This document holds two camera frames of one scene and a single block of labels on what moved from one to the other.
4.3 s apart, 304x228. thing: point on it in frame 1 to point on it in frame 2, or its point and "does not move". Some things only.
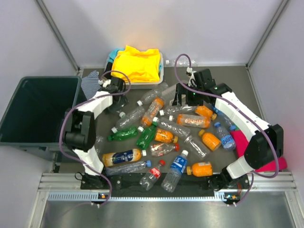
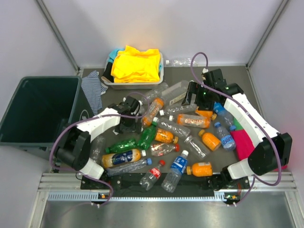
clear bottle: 181,62 does not move
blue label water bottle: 177,166 does not move
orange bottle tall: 152,111 does not move
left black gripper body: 122,100 to 130,126
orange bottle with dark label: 122,156 does not move
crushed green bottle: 123,134 to 128,145
